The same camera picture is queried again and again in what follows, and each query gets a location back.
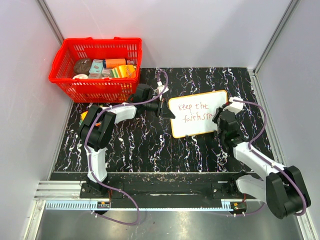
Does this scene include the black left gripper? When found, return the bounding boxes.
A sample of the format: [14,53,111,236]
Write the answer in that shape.
[143,97,175,120]

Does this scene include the yellow-framed whiteboard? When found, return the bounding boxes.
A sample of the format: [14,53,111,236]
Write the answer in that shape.
[168,90,228,139]

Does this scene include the red-capped whiteboard marker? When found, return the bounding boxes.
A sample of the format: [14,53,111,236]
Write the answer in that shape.
[222,101,230,108]

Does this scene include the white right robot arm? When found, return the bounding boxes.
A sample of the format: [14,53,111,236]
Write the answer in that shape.
[212,104,311,219]

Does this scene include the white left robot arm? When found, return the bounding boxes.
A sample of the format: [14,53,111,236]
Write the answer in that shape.
[78,83,176,198]

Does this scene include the orange yellow box in basket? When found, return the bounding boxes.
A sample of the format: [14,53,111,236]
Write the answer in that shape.
[110,64,137,79]

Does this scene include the orange cylindrical can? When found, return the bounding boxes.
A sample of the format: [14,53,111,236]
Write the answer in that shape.
[102,58,127,69]

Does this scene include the orange green snack box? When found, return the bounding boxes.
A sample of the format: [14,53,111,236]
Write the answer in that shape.
[80,104,104,127]

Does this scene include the light blue small box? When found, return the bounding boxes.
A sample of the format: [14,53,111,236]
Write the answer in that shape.
[89,59,104,74]

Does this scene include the brown round packet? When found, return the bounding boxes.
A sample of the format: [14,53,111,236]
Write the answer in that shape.
[73,58,92,75]

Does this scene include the red plastic shopping basket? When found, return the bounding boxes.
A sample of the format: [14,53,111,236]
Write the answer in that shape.
[48,37,143,103]

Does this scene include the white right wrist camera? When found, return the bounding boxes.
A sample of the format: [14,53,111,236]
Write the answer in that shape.
[223,97,244,115]

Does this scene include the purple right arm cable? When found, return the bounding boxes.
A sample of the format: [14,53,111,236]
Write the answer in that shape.
[232,99,308,216]

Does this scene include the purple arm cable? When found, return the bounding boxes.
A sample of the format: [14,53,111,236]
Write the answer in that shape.
[83,69,169,191]
[232,99,308,216]

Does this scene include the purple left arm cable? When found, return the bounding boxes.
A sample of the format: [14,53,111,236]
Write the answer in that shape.
[83,69,169,191]

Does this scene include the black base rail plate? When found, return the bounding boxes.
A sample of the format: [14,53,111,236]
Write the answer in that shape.
[79,171,258,201]

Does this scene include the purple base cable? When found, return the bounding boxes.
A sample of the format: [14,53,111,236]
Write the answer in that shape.
[91,184,140,225]

